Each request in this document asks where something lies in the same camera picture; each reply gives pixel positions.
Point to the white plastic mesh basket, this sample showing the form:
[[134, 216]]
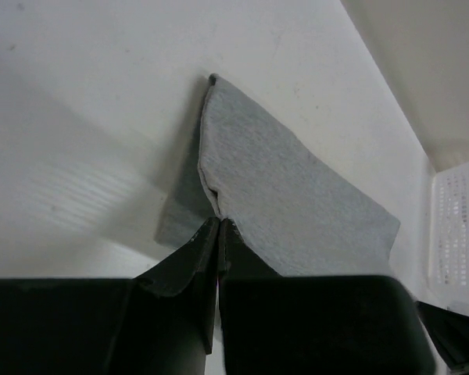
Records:
[[449, 254]]

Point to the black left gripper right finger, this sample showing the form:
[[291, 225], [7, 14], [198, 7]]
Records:
[[272, 324]]

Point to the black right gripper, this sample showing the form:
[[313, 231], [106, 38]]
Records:
[[449, 332]]

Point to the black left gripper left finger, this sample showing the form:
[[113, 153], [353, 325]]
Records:
[[160, 322]]

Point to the grey tank top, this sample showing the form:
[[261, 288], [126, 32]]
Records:
[[295, 212]]

